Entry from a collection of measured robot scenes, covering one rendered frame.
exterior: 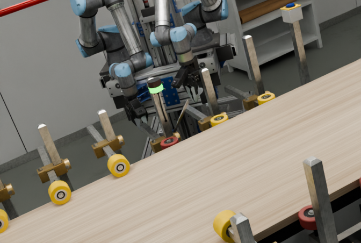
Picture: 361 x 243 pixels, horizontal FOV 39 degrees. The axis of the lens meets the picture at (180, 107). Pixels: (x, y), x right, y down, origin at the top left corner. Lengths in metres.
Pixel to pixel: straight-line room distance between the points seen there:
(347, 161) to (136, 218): 0.74
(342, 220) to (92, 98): 3.53
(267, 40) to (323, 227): 4.36
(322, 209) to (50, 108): 3.78
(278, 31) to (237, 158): 3.88
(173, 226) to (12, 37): 3.31
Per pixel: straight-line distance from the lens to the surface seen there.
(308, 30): 5.63
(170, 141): 2.20
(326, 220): 1.42
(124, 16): 2.64
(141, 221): 1.77
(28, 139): 4.94
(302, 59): 2.58
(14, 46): 4.74
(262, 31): 5.61
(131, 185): 1.99
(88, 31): 2.82
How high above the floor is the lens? 1.85
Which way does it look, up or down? 22 degrees down
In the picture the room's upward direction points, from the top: 17 degrees counter-clockwise
